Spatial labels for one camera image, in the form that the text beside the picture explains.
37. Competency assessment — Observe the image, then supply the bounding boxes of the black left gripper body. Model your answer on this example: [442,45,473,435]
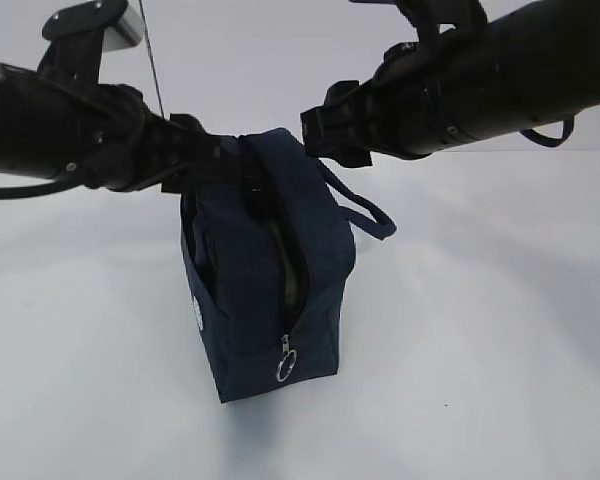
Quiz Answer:
[129,114,242,194]

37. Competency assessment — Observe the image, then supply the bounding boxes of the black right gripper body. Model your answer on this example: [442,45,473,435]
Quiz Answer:
[300,74,429,168]

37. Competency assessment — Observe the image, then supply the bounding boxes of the dark navy fabric bag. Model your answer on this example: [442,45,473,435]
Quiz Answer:
[180,128,396,403]

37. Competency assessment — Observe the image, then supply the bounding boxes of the silver zipper pull ring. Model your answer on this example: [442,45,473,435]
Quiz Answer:
[275,334,298,384]

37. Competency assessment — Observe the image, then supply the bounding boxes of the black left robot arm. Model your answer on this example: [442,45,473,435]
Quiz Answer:
[0,63,242,200]

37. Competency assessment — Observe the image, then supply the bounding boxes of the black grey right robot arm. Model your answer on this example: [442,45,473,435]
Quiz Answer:
[301,1,600,168]

